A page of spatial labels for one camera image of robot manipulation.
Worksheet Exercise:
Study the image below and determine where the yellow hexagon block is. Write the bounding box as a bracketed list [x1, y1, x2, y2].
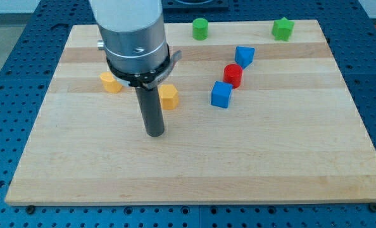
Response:
[159, 84, 179, 110]

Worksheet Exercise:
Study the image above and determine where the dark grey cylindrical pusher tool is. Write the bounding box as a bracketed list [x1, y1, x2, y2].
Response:
[135, 87, 165, 137]

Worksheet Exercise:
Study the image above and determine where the blue cube block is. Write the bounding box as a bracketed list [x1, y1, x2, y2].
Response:
[210, 81, 233, 108]

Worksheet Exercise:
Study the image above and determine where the green star block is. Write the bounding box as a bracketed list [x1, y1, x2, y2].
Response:
[272, 17, 295, 41]

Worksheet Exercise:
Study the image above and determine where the green cylinder block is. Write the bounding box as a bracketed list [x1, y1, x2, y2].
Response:
[192, 18, 208, 41]

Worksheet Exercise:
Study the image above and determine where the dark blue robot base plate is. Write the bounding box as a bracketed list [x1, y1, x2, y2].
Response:
[161, 0, 229, 10]

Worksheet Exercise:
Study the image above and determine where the blue triangular block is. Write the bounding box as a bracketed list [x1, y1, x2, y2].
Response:
[234, 46, 255, 69]

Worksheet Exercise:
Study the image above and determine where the light wooden board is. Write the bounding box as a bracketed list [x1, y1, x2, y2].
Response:
[5, 20, 376, 206]

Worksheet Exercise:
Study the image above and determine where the black clamp ring with strap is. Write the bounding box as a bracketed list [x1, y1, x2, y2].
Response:
[106, 44, 183, 91]

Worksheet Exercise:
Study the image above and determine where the red cylinder block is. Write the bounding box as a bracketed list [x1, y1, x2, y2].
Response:
[223, 63, 243, 89]

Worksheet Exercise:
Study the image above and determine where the yellow rounded block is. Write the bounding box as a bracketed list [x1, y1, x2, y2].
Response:
[99, 72, 123, 93]

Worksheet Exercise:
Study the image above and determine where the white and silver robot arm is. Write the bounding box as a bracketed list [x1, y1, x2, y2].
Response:
[89, 0, 169, 74]

